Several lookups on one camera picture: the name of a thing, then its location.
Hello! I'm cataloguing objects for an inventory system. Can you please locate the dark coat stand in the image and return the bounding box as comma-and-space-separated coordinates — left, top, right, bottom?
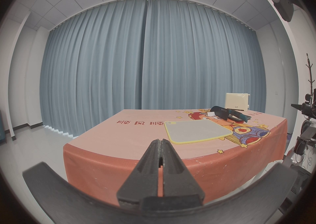
305, 53, 316, 90

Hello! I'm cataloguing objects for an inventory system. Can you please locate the cream toaster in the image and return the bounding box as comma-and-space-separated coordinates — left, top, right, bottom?
225, 92, 250, 112

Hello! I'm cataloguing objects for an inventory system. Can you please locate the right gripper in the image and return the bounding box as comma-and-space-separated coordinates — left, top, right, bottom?
290, 101, 316, 120

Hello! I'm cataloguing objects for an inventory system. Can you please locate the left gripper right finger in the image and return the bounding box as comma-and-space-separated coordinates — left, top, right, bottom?
140, 139, 205, 210

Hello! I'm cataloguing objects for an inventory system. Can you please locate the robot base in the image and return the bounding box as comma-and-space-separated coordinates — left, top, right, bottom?
278, 154, 312, 216

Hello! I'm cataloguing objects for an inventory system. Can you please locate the blue curtain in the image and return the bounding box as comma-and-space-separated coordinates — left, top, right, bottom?
141, 0, 267, 114
39, 0, 148, 136

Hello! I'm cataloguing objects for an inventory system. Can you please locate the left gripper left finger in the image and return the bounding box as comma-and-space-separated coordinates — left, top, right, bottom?
117, 139, 162, 204

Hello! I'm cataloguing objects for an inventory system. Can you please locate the cutting board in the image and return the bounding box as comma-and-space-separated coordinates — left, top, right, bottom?
164, 119, 233, 145

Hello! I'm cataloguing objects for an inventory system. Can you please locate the knife with blue-green handle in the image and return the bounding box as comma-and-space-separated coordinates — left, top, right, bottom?
210, 106, 249, 123

